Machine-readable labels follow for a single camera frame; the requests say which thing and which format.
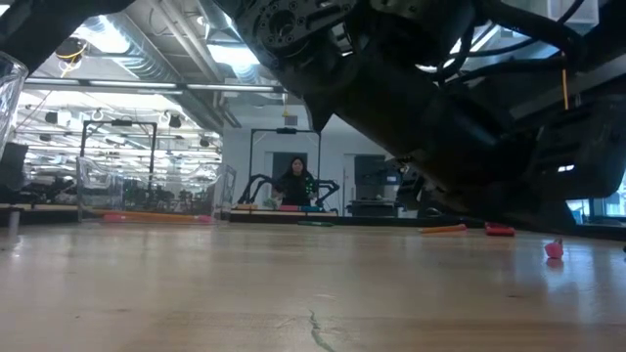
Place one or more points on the black monitor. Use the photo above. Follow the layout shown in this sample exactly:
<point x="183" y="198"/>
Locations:
<point x="12" y="166"/>

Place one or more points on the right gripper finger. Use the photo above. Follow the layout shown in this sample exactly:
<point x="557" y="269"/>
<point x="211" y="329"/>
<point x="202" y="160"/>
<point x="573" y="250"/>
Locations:
<point x="323" y="110"/>

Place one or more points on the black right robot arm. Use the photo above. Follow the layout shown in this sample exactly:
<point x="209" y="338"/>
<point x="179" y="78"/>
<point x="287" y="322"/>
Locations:
<point x="464" y="146"/>

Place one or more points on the long ceiling light bar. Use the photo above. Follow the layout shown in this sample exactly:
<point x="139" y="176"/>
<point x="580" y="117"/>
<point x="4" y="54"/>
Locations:
<point x="132" y="84"/>

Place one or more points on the dark grey door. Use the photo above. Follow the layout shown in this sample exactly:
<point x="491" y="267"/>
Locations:
<point x="281" y="163"/>

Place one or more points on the person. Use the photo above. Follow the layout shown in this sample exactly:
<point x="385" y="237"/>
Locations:
<point x="295" y="188"/>

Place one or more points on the dark equipment cabinet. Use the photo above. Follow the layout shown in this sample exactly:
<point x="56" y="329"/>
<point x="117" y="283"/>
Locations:
<point x="371" y="171"/>

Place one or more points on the distant wooden table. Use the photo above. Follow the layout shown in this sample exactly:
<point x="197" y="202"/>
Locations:
<point x="274" y="213"/>

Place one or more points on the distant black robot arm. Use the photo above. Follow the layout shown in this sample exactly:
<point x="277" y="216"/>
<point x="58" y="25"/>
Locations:
<point x="330" y="186"/>
<point x="252" y="186"/>

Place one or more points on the orange pencil pink eraser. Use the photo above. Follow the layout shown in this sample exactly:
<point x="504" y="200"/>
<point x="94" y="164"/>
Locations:
<point x="442" y="228"/>
<point x="205" y="219"/>
<point x="554" y="250"/>
<point x="113" y="218"/>

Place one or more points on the clear plastic bin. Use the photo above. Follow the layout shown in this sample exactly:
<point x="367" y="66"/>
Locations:
<point x="10" y="98"/>
<point x="98" y="176"/>

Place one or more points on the black ceiling dome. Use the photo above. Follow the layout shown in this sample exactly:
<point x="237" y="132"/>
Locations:
<point x="71" y="49"/>

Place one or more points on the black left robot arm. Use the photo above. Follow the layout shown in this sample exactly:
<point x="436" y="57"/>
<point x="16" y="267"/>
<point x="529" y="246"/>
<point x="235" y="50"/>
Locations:
<point x="29" y="24"/>

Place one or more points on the distant black gantry frame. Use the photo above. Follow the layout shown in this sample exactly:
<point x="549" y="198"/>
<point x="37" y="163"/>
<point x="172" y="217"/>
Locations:
<point x="117" y="122"/>
<point x="284" y="130"/>

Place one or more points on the grey wall vent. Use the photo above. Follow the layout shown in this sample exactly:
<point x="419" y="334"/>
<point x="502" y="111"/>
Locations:
<point x="291" y="120"/>

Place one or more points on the teal green pen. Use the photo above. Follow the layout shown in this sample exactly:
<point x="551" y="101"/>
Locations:
<point x="315" y="223"/>

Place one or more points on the silver ribbed air duct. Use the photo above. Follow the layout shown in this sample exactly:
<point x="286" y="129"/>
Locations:
<point x="137" y="54"/>

